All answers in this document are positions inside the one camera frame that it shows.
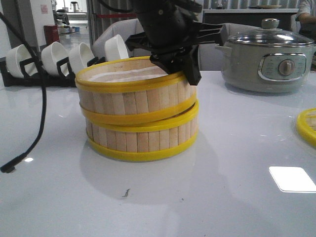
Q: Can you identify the grey chair left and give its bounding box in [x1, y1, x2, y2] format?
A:
[91, 18, 151, 61]

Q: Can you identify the black dish rack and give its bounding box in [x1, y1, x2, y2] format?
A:
[0, 49, 107, 87]

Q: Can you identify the white bowl right upright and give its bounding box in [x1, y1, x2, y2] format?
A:
[104, 34, 129, 61]

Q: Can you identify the white bowl far left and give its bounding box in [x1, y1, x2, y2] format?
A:
[5, 44, 32, 78]

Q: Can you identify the bamboo steamer lid yellow rim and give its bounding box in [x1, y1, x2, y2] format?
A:
[296, 108, 316, 148]

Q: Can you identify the black cable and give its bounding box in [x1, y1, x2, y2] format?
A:
[0, 11, 47, 173]

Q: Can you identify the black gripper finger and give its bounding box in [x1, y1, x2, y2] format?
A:
[179, 45, 201, 85]
[150, 50, 182, 74]

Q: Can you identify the bamboo steamer basket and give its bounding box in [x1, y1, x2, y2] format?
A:
[75, 56, 197, 125]
[86, 102, 199, 162]

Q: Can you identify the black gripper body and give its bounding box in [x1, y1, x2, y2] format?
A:
[125, 0, 228, 54]

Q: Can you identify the grey electric cooking pot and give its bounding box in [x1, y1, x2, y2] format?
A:
[215, 42, 316, 93]

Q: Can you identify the grey chair right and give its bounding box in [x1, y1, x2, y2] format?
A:
[198, 23, 259, 71]

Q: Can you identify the white cabinet background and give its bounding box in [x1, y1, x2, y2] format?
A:
[161, 57, 183, 74]

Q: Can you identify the person in background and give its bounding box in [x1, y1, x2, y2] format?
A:
[296, 0, 316, 38]

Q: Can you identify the glass pot lid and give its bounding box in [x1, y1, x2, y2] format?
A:
[227, 18, 314, 47]

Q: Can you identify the red cylindrical bin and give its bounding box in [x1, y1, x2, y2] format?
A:
[43, 25, 59, 45]

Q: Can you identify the grey chair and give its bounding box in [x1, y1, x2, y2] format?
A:
[91, 18, 151, 61]
[198, 23, 259, 71]

